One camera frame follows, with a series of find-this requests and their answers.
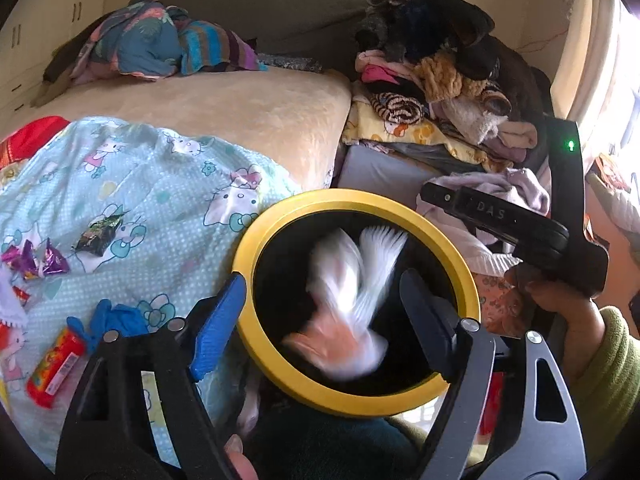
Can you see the white paper trash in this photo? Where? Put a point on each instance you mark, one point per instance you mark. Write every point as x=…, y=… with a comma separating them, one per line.
x=348, y=281

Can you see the blue crumpled wrapper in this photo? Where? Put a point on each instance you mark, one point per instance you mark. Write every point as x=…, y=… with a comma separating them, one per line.
x=127, y=321

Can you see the red floral blanket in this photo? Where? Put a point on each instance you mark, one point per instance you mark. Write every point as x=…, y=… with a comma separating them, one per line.
x=27, y=141

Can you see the pile of clothes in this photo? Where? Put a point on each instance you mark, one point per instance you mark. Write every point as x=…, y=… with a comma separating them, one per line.
x=433, y=83

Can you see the light blue cartoon blanket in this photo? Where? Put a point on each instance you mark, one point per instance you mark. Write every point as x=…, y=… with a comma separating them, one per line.
x=186, y=204

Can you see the beige bed mattress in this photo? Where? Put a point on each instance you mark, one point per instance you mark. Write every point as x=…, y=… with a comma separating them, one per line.
x=295, y=118

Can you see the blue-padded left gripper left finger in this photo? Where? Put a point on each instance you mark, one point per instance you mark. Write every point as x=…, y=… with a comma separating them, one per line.
x=212, y=322

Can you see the purple foil wrapper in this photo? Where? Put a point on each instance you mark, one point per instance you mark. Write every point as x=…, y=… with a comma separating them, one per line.
x=29, y=265

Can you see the grey upholstered headboard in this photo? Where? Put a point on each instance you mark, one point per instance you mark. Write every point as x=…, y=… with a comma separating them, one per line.
x=320, y=29

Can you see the green right sleeve forearm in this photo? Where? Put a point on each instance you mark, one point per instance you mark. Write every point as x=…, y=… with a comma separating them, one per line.
x=606, y=395

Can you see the red candy tube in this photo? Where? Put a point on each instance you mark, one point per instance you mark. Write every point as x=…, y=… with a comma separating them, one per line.
x=56, y=364

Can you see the green black snack wrapper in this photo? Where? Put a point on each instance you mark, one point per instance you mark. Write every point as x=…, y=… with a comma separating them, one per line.
x=99, y=235

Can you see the cream wardrobe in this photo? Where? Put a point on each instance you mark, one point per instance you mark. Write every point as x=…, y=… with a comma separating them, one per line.
x=30, y=35

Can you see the yellow-rimmed black trash bin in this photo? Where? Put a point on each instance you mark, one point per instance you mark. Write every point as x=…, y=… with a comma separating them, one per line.
x=273, y=256

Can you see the colourful folded quilt pile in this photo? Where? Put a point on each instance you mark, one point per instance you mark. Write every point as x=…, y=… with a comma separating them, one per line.
x=145, y=40

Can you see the right hand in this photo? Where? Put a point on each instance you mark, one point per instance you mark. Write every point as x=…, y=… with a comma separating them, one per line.
x=585, y=327

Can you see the small red candy wrapper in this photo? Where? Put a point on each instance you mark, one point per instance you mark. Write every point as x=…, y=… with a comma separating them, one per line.
x=22, y=296

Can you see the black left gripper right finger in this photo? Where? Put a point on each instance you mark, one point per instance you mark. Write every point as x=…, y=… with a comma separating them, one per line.
x=434, y=320

